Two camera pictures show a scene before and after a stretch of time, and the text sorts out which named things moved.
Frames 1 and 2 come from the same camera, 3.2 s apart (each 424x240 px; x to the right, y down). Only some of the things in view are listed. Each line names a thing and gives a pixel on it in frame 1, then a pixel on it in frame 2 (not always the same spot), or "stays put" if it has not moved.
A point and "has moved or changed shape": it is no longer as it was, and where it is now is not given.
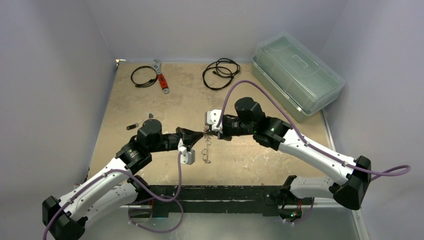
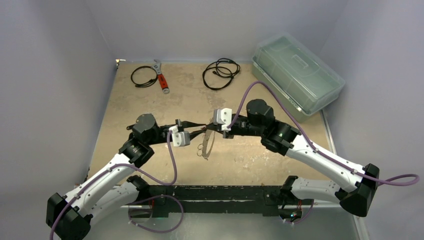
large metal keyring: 205,152 has moved or changed shape
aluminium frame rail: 320,222 stays put
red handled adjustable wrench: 157,67 stays put
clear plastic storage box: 294,78 stays put
